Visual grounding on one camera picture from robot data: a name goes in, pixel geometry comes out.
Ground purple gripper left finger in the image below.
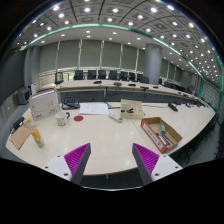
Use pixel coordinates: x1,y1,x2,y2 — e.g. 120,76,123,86
42,143,91,185

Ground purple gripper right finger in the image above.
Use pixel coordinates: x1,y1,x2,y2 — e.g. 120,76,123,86
132,143,182,185

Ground open red-edged cardboard box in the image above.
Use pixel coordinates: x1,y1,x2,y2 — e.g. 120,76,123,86
141,117,182,153

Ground teal small item in box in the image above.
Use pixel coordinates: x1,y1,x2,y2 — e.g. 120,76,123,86
160,124,166,133

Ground red round coaster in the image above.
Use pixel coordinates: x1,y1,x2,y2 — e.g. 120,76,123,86
74,115,84,122

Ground white patterned mug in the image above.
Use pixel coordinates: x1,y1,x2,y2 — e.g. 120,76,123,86
55,112,70,126

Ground yellow patterned drink bottle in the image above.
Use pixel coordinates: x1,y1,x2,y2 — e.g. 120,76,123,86
27,118,45,148

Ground beige cardboard box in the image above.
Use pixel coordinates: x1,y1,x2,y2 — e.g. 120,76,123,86
120,99,143,120

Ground brown cardboard sheet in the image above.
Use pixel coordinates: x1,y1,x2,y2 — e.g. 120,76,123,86
10,124,36,149

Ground white paper sheets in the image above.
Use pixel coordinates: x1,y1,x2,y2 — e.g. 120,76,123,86
79,103,108,115

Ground black device on table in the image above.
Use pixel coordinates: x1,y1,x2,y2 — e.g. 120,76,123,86
168,103,178,112

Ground white cardboard box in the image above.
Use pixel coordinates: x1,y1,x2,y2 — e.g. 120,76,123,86
29,90,60,121

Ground black device left edge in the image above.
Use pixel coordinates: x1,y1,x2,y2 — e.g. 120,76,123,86
12,116,25,130

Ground old crt monitor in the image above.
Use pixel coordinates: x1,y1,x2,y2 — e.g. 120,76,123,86
17,88,31,105

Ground black office chair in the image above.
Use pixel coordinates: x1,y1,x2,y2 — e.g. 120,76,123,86
73,70,84,80
120,72,128,81
87,70,96,80
98,70,106,79
129,72,136,82
109,70,118,80

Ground grey round pillar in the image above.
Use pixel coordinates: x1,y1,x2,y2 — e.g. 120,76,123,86
144,43,162,85

